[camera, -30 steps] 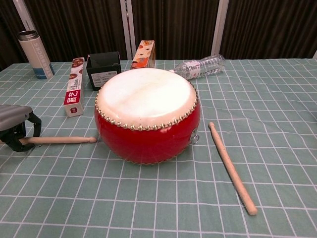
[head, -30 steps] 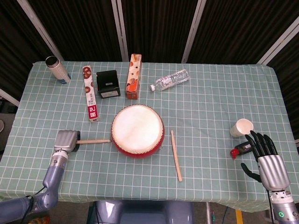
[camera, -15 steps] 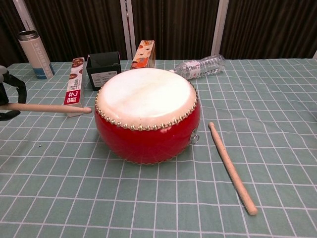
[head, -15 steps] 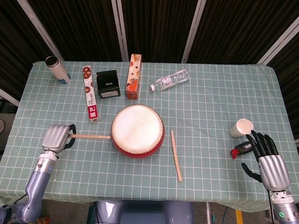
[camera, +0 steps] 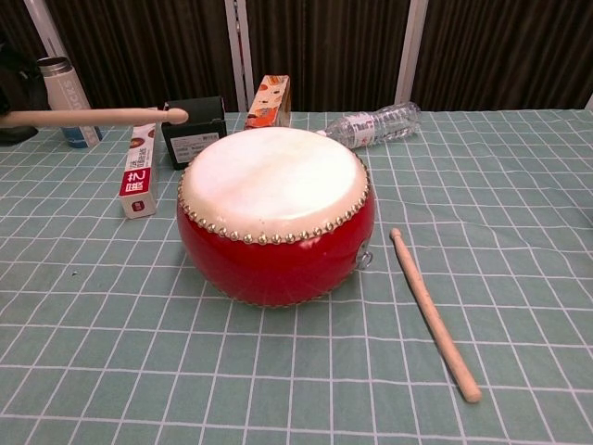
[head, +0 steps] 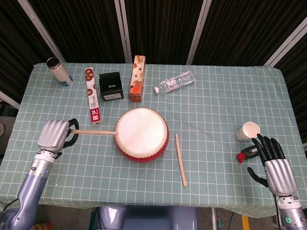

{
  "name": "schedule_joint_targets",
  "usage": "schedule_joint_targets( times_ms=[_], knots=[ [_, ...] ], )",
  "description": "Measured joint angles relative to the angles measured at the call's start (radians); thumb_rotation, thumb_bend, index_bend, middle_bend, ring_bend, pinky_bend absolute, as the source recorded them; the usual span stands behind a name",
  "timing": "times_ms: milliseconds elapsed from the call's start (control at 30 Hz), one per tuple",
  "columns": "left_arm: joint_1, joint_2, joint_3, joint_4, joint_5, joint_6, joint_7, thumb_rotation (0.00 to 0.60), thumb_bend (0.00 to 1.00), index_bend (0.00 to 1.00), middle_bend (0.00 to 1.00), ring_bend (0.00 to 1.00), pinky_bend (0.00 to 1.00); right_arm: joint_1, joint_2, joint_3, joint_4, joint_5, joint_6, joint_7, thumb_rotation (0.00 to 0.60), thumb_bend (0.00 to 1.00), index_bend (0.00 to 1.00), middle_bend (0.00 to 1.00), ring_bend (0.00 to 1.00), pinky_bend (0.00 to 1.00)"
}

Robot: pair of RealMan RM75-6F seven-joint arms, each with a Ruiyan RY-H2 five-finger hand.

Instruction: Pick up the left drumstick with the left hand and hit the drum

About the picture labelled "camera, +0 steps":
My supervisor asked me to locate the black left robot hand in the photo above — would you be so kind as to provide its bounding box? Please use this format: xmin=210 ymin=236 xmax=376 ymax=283
xmin=0 ymin=39 xmax=49 ymax=146

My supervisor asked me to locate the wooden drumstick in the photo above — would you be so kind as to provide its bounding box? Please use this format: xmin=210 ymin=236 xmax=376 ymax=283
xmin=389 ymin=227 xmax=483 ymax=403
xmin=0 ymin=107 xmax=190 ymax=130

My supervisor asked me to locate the red drum with white skin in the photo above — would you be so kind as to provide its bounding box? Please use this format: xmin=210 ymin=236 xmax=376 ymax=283
xmin=175 ymin=127 xmax=372 ymax=309

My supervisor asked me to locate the green grid cutting mat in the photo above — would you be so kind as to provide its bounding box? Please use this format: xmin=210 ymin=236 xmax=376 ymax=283
xmin=0 ymin=108 xmax=593 ymax=445

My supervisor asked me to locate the white Starbucks tumbler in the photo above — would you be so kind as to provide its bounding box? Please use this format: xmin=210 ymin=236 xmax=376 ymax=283
xmin=36 ymin=56 xmax=104 ymax=149

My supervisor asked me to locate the long white red wrap box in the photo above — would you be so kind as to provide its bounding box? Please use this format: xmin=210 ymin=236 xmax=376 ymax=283
xmin=119 ymin=107 xmax=161 ymax=220

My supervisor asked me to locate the black open cardboard box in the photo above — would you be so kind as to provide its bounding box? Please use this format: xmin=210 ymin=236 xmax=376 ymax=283
xmin=160 ymin=95 xmax=228 ymax=172

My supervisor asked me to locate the orange patterned carton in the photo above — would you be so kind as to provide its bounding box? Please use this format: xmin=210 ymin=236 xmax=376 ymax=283
xmin=244 ymin=74 xmax=294 ymax=133

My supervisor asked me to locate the dark brown curtain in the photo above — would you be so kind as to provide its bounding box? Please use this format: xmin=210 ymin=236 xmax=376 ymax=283
xmin=0 ymin=0 xmax=593 ymax=134

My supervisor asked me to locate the clear plastic water bottle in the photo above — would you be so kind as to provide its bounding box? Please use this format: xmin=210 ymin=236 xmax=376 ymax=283
xmin=317 ymin=100 xmax=423 ymax=151

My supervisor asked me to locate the white frame post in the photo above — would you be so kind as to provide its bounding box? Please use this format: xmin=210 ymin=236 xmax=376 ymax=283
xmin=224 ymin=0 xmax=249 ymax=113
xmin=21 ymin=0 xmax=71 ymax=60
xmin=395 ymin=0 xmax=430 ymax=111

